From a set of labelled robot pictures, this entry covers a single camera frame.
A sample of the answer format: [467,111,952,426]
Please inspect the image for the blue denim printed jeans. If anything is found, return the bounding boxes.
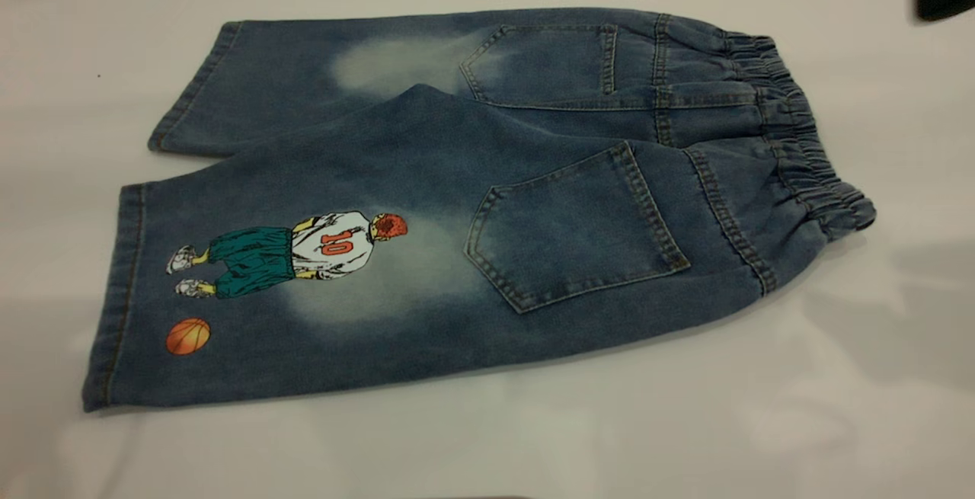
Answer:
[82,8,877,414]

